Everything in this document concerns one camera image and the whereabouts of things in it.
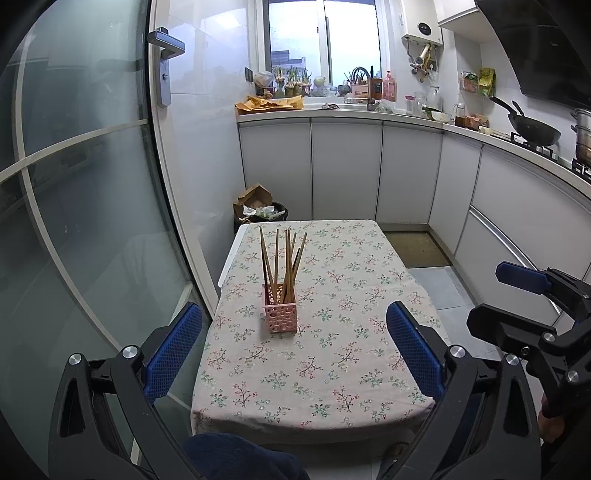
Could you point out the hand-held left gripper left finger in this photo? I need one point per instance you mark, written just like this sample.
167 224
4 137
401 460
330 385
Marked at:
175 350

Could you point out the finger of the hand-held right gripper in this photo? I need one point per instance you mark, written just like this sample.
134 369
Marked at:
521 278
503 327

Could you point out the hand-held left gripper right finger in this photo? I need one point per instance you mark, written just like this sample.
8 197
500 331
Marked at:
415 355

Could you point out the pink perforated chopstick holder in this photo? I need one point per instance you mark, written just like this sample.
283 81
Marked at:
280 316

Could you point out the bunch of wooden chopsticks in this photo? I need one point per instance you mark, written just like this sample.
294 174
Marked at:
277 263

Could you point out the person's right hand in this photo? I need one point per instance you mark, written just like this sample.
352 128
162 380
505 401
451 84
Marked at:
549 422

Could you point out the floral tablecloth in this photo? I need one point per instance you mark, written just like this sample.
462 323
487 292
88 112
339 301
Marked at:
332 332

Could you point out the brown door mat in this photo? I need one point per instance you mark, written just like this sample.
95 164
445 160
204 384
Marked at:
418 249

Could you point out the white table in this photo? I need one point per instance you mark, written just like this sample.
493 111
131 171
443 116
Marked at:
228 258

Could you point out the person's dark blue trouser leg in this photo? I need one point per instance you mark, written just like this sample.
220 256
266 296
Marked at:
240 459

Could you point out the gas stove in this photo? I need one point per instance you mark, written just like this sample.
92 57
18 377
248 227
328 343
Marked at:
549 152

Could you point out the black wok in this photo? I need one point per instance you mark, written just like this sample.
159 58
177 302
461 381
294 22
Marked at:
533 129

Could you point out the steel steamer pot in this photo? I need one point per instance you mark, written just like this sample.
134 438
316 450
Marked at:
582 138

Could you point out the black trash bin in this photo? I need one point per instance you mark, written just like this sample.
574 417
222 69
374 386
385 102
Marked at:
277 217

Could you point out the white bowl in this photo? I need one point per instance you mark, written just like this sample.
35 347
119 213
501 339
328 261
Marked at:
437 115

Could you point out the frosted glass sliding door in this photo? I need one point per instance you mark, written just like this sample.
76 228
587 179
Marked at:
83 184

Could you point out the white kitchen base cabinets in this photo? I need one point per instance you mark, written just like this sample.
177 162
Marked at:
346 170

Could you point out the yellow green snack packets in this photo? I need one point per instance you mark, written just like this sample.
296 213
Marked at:
486 82

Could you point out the glass jar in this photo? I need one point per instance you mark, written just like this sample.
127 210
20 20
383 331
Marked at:
434 98

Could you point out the pink detergent bottle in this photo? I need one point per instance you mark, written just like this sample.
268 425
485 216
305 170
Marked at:
389 87

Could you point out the black range hood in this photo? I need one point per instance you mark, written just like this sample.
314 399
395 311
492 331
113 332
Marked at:
545 41

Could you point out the brown bottle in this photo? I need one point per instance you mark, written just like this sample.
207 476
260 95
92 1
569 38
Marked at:
376 88

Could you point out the brown paper bags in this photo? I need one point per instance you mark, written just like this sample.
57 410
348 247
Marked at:
268 104

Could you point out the white water heater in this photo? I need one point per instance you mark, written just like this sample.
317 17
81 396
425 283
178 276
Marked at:
421 23

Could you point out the sprouting green plants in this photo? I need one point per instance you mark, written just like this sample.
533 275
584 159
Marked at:
293 83

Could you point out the kitchen window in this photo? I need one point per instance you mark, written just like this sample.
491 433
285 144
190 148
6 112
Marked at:
323 41

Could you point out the white wall cabinet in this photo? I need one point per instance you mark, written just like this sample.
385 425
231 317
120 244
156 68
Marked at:
459 18

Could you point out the dark wall outlet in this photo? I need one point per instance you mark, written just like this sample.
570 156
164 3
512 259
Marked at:
249 74

